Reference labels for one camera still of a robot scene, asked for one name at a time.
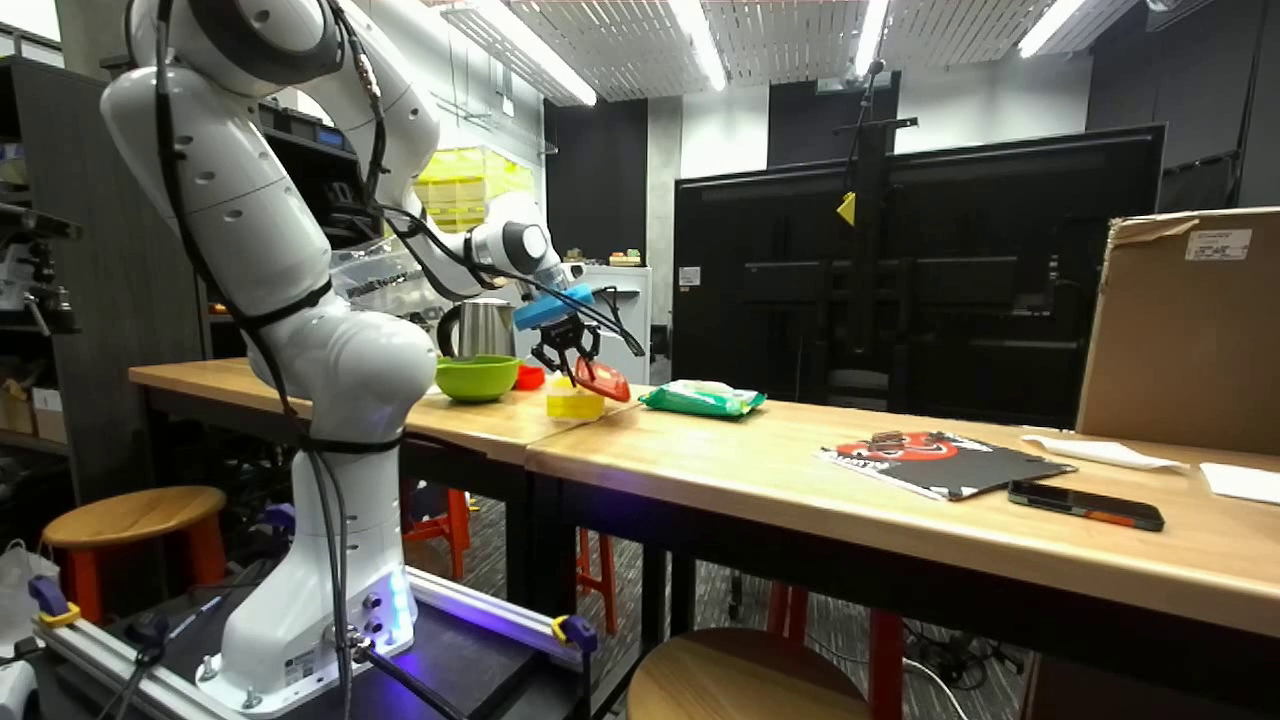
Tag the white paper sheet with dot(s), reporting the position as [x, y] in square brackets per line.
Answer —
[1243, 483]

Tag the yellow triangular tag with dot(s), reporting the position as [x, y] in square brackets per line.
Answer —
[847, 210]

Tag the wooden stool with orange legs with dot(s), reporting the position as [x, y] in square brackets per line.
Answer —
[134, 514]

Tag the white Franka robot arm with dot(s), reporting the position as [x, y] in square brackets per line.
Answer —
[267, 252]

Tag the brown cardboard box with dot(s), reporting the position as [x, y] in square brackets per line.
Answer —
[1186, 347]

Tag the red rectangular lunch box lid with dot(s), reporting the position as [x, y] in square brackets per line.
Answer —
[606, 380]

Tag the yellow plastic bin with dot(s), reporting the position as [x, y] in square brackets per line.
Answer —
[452, 187]

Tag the green wet wipes pack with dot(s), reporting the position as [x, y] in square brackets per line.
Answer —
[703, 397]

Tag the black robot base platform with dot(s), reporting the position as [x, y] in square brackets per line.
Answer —
[452, 653]

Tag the red legged stool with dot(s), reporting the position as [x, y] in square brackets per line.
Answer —
[886, 663]
[598, 582]
[447, 527]

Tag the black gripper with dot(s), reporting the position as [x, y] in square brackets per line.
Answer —
[566, 333]

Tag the round wooden stool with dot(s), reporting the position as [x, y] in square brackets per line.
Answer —
[740, 681]

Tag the red and black magazine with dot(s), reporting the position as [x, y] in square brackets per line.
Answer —
[945, 461]

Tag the stainless steel kettle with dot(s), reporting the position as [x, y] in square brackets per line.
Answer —
[478, 329]

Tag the small red cup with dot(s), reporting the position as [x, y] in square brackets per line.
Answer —
[531, 379]

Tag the green plastic bowl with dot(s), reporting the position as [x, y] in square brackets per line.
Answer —
[478, 379]

